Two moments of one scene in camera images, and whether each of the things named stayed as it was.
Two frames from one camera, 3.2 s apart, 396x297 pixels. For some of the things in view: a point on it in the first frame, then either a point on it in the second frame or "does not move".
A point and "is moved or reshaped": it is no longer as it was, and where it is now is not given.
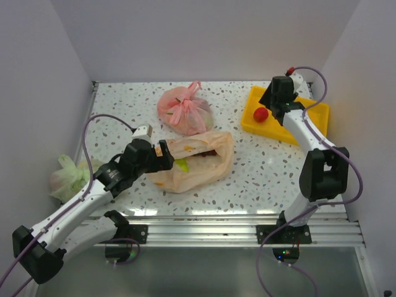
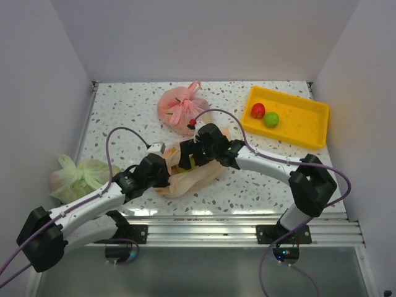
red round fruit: [260, 114] is moved or reshaped
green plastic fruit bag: [69, 179] does not move
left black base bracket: [138, 232] does not move
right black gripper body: [268, 99] -> [202, 154]
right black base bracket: [288, 234] does not move
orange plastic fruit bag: [208, 156] -> [225, 130]
